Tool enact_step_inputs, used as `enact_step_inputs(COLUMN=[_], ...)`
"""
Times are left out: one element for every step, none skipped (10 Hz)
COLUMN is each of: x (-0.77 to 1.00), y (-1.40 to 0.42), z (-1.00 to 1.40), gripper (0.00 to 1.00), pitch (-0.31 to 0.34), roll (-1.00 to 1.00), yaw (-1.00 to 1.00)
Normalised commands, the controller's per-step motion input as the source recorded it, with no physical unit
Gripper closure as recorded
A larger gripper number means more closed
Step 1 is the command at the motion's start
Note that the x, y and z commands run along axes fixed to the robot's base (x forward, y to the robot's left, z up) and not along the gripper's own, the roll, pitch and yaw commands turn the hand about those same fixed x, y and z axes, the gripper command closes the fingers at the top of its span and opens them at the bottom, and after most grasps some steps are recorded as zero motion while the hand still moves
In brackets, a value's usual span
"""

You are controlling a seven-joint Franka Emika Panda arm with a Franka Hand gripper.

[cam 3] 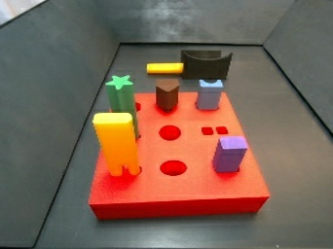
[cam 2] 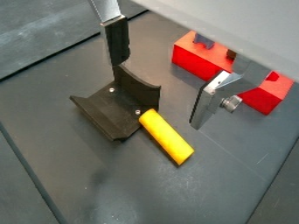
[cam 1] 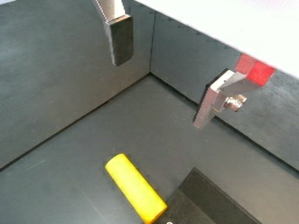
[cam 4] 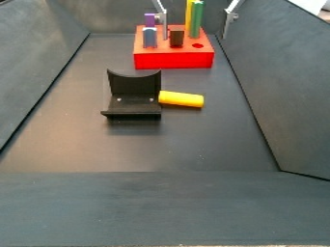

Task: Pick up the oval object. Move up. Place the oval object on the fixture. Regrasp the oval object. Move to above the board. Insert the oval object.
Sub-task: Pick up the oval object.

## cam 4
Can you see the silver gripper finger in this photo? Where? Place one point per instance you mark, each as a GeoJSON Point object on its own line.
{"type": "Point", "coordinates": [231, 16]}
{"type": "Point", "coordinates": [161, 16]}

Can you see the yellow oval cylinder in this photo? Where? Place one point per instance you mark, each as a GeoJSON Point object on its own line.
{"type": "Point", "coordinates": [181, 99]}

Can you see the red peg board base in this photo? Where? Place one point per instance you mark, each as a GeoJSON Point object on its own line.
{"type": "Point", "coordinates": [193, 55]}

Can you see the black curved fixture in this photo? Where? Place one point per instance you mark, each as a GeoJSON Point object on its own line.
{"type": "Point", "coordinates": [133, 95]}

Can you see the purple block peg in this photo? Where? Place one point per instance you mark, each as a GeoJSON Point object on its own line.
{"type": "Point", "coordinates": [149, 21]}

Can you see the blue block peg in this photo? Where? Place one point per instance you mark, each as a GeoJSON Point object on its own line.
{"type": "Point", "coordinates": [149, 37]}

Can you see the brown block peg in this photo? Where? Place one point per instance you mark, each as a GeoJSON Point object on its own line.
{"type": "Point", "coordinates": [176, 36]}

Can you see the green star peg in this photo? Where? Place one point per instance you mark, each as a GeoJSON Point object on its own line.
{"type": "Point", "coordinates": [196, 9]}

